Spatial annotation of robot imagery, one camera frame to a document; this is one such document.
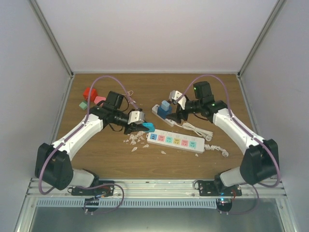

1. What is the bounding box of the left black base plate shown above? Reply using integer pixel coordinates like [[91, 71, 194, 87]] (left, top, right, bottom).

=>
[[68, 180, 115, 197]]

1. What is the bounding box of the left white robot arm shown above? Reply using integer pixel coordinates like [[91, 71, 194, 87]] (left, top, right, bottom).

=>
[[35, 91, 153, 195]]

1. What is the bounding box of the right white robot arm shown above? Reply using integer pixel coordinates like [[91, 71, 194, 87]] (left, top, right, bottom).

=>
[[167, 81, 280, 196]]

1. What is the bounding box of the pale blue charger plug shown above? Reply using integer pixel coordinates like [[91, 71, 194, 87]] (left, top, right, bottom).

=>
[[161, 100, 170, 111]]

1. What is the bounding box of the red cube socket adapter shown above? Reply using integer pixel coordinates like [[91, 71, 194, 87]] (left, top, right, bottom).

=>
[[83, 87, 98, 102]]

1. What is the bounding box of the white multicolour power strip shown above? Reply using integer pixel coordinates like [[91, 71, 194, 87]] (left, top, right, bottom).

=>
[[146, 128, 229, 158]]

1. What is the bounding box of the blue cube adapter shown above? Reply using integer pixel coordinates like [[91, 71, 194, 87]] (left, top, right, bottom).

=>
[[157, 106, 172, 120]]

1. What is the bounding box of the pink plug adapter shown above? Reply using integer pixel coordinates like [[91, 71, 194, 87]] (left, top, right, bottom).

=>
[[94, 96, 106, 104]]

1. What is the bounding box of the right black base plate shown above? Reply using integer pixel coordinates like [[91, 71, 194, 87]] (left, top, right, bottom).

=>
[[193, 180, 242, 197]]

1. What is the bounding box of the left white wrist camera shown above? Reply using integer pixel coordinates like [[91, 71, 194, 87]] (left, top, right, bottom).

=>
[[127, 110, 145, 125]]

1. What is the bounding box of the light blue plug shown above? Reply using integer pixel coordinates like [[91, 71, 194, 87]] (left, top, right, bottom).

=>
[[146, 122, 155, 132]]

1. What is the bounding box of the small white power strip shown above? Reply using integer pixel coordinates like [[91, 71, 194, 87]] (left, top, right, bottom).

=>
[[151, 104, 214, 141]]

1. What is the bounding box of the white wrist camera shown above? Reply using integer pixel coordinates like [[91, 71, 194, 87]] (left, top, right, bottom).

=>
[[127, 110, 145, 125], [169, 90, 187, 109]]

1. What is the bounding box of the white charger with pink cable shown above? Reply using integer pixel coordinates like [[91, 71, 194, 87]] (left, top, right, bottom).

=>
[[126, 90, 139, 109]]

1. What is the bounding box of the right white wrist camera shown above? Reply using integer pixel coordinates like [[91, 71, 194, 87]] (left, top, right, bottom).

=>
[[169, 90, 187, 109]]

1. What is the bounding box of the light green plug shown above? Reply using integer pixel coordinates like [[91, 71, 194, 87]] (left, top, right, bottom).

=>
[[79, 101, 88, 110]]

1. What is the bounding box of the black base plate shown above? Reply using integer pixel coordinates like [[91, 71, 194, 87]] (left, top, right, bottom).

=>
[[68, 180, 115, 197], [193, 180, 242, 197]]

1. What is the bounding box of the grey slotted cable duct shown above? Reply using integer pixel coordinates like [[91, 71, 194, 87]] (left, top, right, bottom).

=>
[[37, 198, 217, 209]]

